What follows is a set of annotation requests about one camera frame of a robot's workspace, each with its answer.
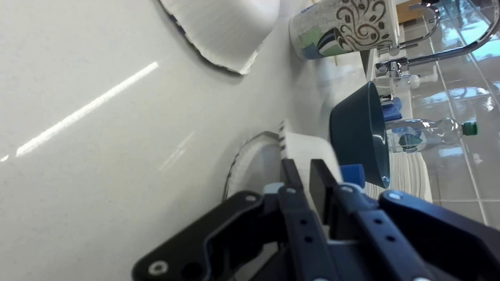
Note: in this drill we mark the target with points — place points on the small blue cup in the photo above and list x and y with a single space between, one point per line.
354 173

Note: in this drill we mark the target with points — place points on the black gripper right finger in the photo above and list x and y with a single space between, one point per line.
416 244

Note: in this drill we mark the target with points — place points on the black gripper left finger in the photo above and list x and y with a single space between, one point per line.
219 235

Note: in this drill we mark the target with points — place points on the brown box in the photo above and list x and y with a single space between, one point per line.
408 10

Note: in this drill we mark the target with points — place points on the black patterned paper cup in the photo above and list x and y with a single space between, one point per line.
360 26

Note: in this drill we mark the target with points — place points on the small blue container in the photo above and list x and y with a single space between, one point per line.
391 110

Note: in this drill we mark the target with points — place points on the dark blue bowl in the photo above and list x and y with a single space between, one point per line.
357 130

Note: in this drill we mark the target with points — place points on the clear bottle green cap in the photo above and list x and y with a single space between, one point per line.
416 137

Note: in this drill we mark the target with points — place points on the chrome kitchen faucet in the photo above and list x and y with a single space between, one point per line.
393 66

